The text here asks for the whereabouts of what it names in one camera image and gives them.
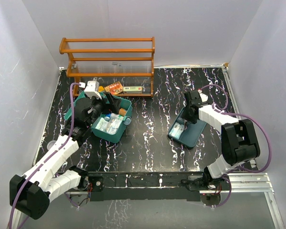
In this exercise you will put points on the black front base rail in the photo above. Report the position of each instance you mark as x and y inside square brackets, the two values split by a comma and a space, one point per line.
[103, 186]

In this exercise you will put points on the brown bottle orange cap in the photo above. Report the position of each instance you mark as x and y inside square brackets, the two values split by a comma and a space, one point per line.
[122, 112]

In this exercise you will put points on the blue grey divided tray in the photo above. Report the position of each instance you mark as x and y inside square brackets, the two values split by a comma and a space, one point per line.
[191, 132]

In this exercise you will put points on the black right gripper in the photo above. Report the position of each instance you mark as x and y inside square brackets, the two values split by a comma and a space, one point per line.
[185, 116]

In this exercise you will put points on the clear plastic bag packet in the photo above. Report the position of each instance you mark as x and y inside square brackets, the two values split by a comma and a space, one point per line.
[113, 126]

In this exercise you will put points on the white bottle green label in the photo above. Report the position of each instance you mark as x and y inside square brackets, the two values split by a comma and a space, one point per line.
[116, 116]

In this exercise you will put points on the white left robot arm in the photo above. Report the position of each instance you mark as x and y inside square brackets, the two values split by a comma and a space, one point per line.
[32, 192]

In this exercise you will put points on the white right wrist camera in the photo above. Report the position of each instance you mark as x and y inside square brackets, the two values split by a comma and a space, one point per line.
[203, 96]

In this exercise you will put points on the white blue-label packet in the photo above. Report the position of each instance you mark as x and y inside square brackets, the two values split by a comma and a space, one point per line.
[102, 125]

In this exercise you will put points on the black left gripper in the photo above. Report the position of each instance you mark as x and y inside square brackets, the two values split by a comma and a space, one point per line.
[113, 105]

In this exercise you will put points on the blue white packet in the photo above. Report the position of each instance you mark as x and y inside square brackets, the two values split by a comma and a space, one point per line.
[176, 130]

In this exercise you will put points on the yellow grey small object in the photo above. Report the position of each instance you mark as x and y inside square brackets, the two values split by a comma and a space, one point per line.
[101, 89]

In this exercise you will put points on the orange wooden shelf rack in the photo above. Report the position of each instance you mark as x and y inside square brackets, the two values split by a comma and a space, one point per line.
[127, 60]

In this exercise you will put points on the pale green long box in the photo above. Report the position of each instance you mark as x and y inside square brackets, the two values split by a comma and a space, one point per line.
[132, 90]

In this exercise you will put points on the orange medicine box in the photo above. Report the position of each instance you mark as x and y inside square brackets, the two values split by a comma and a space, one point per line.
[114, 88]

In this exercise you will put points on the blue white roll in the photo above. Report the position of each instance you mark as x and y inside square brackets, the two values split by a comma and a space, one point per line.
[107, 118]

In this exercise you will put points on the green plastic medicine box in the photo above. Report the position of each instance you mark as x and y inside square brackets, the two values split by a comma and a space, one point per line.
[82, 124]

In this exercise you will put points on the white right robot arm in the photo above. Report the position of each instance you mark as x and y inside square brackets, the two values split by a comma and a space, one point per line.
[239, 142]

